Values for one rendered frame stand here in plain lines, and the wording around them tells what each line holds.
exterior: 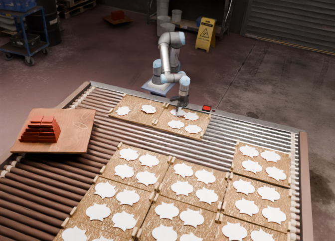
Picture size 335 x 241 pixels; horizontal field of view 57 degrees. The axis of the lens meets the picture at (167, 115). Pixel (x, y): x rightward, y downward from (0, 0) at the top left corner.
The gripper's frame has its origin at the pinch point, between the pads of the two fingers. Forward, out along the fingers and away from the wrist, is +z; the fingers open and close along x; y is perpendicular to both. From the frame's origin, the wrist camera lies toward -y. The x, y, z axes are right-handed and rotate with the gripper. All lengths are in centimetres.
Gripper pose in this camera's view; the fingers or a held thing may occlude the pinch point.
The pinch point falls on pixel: (177, 112)
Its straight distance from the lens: 270.4
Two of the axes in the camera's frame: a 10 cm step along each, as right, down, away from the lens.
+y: 9.4, 2.8, -2.2
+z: -1.0, 8.0, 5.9
